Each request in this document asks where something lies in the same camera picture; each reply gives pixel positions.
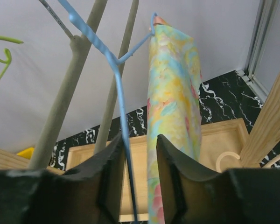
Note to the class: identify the lime green hanger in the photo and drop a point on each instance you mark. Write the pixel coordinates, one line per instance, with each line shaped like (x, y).
(7, 53)

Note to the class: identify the wooden hanger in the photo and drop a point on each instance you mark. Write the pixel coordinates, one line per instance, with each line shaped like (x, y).
(228, 160)

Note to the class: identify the blue wire hanger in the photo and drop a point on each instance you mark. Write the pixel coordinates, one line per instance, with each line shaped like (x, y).
(114, 62)

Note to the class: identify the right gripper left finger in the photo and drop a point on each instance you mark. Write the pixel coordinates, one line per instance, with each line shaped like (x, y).
(89, 193)

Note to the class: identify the yellow plastic tray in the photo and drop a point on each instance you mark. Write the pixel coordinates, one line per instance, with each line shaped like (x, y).
(27, 153)

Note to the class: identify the pastel patterned garment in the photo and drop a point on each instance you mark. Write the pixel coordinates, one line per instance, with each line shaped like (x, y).
(172, 103)

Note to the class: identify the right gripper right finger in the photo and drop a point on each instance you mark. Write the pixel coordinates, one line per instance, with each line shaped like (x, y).
(194, 194)

